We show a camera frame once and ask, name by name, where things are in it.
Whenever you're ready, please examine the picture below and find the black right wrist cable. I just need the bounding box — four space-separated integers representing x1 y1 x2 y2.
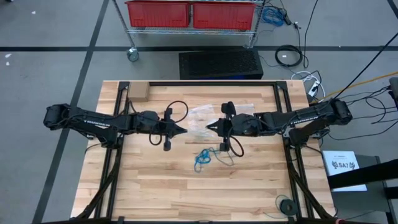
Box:
228 135 245 157

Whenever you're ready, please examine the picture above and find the white printed paper sheet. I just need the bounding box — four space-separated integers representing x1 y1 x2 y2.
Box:
322 150 368 192

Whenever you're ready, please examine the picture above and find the black aluminium table frame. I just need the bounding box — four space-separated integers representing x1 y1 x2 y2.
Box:
73 80 338 224

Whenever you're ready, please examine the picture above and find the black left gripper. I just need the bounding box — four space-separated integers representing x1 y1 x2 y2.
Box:
136 108 188 152

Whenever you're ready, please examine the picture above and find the grey rounded device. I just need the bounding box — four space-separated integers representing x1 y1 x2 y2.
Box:
388 77 398 110

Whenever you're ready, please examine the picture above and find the black tape roll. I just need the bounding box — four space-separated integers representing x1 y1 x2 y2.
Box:
279 198 299 217

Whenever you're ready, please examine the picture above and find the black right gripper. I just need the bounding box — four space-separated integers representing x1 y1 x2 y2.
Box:
206 101 262 152

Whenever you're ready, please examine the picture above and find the long black floor cable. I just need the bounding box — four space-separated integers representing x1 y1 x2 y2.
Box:
334 40 398 100

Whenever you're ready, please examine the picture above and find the thin green wire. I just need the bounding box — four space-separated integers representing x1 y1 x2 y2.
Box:
262 194 292 220

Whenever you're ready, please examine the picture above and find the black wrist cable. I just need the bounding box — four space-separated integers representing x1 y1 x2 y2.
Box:
148 133 164 146
164 100 189 124
228 135 245 157

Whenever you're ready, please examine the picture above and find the black power adapter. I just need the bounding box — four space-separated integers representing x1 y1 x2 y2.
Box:
278 7 294 26

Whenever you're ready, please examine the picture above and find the blue cable coil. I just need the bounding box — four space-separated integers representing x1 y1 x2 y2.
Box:
262 6 286 27

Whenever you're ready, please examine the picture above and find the black metal beam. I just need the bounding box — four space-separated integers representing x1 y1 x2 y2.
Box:
327 159 398 190
382 185 398 224

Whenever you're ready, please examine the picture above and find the small cardboard box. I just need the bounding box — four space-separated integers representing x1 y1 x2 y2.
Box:
127 81 150 103

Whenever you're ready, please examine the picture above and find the red plastic bin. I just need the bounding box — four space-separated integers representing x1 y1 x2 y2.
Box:
192 1 256 31
124 0 191 28

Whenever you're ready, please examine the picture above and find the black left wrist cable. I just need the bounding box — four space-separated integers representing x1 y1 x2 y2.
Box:
164 100 189 124
148 133 164 146

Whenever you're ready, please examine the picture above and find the white cable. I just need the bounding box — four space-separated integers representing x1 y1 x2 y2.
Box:
291 70 326 100

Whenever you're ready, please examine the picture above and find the chrome wire shelf rack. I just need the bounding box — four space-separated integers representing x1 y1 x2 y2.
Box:
111 0 267 62

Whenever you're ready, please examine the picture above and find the grey side table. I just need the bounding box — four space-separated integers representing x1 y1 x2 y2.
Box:
323 154 391 224

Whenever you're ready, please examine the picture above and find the black cable coil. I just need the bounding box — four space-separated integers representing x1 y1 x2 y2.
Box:
275 44 304 68

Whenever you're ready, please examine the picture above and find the white power strip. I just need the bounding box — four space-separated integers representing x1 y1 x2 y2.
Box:
307 80 320 97

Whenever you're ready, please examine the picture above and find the yellow cable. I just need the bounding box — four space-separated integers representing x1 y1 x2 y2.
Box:
312 71 398 103

